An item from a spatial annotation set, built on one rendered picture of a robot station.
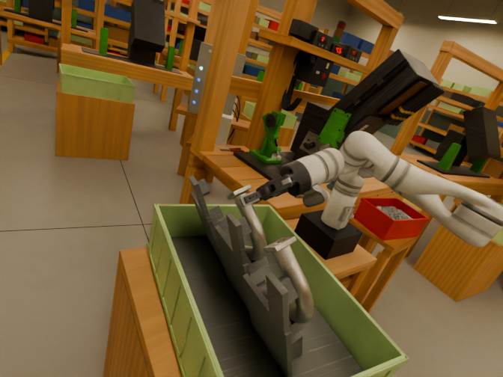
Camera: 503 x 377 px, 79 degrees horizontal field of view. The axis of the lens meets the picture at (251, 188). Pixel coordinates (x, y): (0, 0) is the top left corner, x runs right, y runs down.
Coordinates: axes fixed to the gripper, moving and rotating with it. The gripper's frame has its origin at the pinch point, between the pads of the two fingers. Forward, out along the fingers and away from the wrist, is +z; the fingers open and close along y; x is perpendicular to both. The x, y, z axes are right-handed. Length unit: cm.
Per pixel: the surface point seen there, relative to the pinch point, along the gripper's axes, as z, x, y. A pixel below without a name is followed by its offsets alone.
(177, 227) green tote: 11.1, -2.6, -39.1
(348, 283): -41, 45, -49
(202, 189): 5.0, -7.2, -11.7
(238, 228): 5.2, 4.4, 3.3
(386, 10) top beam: -174, -80, -77
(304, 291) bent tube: 2.5, 17.7, 13.6
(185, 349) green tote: 22.8, 22.8, -10.3
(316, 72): -97, -53, -76
